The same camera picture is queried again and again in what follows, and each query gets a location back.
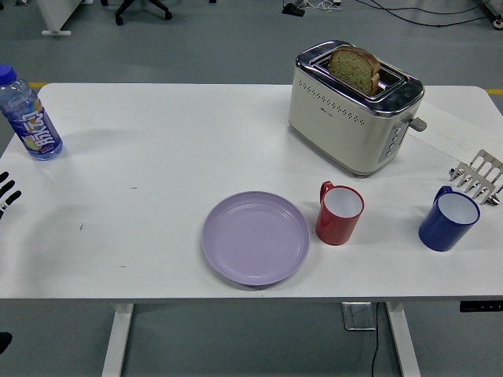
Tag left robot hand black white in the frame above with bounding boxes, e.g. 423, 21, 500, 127
0, 170, 23, 221

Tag purple plate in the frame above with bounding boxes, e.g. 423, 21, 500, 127
201, 191, 311, 287

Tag blue labelled drink bottle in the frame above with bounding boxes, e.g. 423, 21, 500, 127
0, 64, 64, 162

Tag white table leg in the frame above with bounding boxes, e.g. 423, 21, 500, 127
384, 302, 421, 377
101, 302, 134, 377

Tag white desk foot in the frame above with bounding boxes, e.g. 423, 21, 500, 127
37, 0, 86, 37

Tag black office chair base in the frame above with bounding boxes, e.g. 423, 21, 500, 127
100, 0, 173, 27

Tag red mug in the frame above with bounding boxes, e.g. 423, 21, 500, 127
316, 181, 365, 247

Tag cream and chrome toaster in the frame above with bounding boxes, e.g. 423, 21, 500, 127
288, 38, 428, 177

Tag large brown bread slice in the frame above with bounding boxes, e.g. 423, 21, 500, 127
327, 44, 381, 96

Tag silver box under table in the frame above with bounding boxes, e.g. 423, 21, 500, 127
340, 301, 378, 331

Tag blue mug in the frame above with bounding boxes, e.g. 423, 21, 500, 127
418, 185, 481, 252

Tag white paper sheet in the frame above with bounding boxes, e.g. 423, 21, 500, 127
406, 100, 497, 162

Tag silver metal toast rack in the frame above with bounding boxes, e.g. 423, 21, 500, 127
449, 148, 503, 206

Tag black table control panel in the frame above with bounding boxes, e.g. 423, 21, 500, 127
459, 300, 503, 313

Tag white floor cables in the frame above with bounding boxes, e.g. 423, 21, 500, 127
304, 0, 343, 12

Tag black cable under table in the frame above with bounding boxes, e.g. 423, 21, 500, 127
369, 302, 380, 377

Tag black floor cable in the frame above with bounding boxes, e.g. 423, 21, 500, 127
369, 0, 492, 28

